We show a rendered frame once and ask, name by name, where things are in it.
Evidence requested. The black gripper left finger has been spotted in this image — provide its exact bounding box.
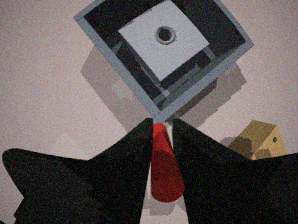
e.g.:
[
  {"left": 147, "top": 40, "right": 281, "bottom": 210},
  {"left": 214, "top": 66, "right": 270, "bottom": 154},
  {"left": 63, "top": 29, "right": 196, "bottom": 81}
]
[{"left": 1, "top": 119, "right": 153, "bottom": 224}]

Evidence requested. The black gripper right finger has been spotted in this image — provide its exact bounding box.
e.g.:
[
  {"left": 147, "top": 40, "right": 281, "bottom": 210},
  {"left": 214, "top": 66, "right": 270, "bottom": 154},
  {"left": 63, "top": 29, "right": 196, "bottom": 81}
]
[{"left": 172, "top": 119, "right": 298, "bottom": 224}]

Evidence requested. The red peg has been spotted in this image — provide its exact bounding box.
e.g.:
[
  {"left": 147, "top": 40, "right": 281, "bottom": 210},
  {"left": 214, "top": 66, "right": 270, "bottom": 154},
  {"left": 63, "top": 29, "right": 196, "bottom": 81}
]
[{"left": 150, "top": 124, "right": 185, "bottom": 202}]

